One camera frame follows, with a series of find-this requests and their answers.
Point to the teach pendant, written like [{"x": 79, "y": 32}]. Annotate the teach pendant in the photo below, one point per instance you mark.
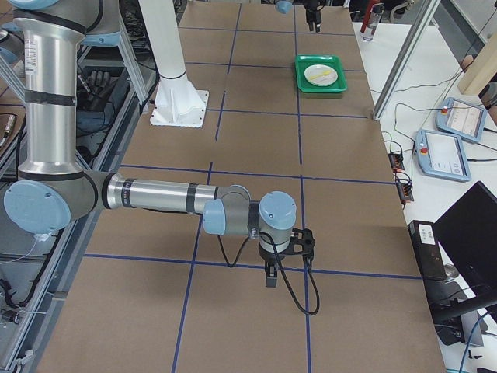
[
  {"x": 462, "y": 118},
  {"x": 442, "y": 155}
]

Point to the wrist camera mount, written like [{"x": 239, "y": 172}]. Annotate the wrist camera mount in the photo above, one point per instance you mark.
[{"x": 302, "y": 243}]

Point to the black computer box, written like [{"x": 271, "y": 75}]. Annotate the black computer box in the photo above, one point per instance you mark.
[{"x": 427, "y": 250}]

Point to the pink plastic spoon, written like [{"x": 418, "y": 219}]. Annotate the pink plastic spoon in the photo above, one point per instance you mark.
[{"x": 327, "y": 80}]

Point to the white camera pole stand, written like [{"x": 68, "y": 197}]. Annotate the white camera pole stand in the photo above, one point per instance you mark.
[{"x": 177, "y": 102}]

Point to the white round plate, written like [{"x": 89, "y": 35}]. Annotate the white round plate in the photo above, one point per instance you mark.
[{"x": 316, "y": 69}]

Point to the black power strip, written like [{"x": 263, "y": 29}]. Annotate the black power strip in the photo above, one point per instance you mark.
[
  {"x": 396, "y": 156},
  {"x": 404, "y": 186}
]

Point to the yellow plastic spoon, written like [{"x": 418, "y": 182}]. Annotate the yellow plastic spoon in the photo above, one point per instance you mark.
[{"x": 325, "y": 73}]

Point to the near teach pendant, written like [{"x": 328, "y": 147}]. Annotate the near teach pendant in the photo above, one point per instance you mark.
[{"x": 442, "y": 155}]

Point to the aluminium frame post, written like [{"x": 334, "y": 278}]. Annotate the aluminium frame post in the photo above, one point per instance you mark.
[{"x": 412, "y": 39}]

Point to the far teach pendant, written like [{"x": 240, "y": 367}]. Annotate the far teach pendant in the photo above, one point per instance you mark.
[{"x": 462, "y": 118}]

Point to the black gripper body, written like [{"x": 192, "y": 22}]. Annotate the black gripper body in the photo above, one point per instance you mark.
[
  {"x": 311, "y": 8},
  {"x": 268, "y": 257}
]

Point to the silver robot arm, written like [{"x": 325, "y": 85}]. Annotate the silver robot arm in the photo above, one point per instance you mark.
[
  {"x": 52, "y": 189},
  {"x": 284, "y": 6}
]

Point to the green plastic tray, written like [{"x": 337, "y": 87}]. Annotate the green plastic tray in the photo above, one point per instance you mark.
[{"x": 302, "y": 61}]

